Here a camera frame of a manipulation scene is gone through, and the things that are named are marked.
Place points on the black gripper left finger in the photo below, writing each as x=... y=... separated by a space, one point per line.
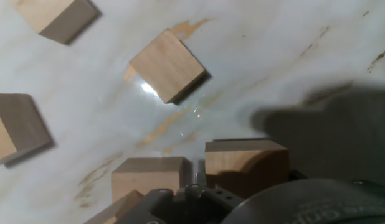
x=180 y=205

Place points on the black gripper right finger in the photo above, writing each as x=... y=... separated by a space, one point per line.
x=296 y=175

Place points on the white marble pattern mat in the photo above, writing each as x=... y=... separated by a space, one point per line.
x=273 y=46

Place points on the large wooden cube block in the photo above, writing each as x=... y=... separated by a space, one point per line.
x=167 y=65
x=18 y=127
x=117 y=208
x=245 y=165
x=147 y=177
x=55 y=18

